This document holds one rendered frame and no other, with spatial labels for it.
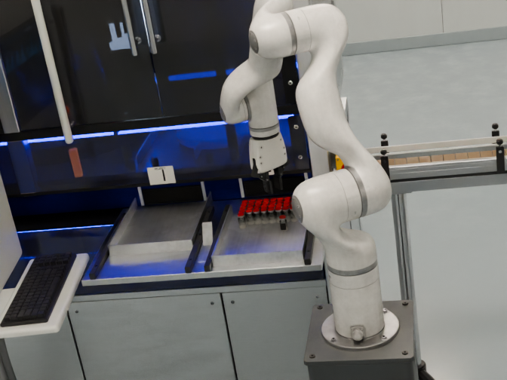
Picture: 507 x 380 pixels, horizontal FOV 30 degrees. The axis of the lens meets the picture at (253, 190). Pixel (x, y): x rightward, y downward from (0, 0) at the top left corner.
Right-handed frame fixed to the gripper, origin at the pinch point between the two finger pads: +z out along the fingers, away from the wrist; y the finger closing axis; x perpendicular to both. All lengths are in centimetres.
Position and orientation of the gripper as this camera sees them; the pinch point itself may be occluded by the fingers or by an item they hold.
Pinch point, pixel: (272, 184)
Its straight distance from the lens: 268.0
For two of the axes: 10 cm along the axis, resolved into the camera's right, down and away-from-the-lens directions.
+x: 5.8, 2.5, -7.8
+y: -8.0, 3.4, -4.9
